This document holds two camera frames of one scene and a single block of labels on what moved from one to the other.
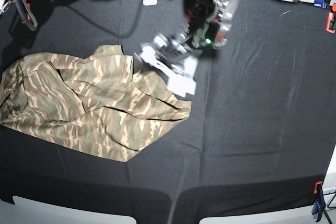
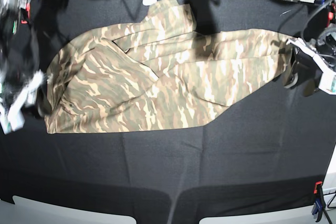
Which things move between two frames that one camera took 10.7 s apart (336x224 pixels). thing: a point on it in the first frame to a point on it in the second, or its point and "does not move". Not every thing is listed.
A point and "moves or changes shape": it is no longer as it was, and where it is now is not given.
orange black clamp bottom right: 319,203 does not move
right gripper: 170,58 to 327,78
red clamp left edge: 28,5 does not move
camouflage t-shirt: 91,99 moves or changes shape
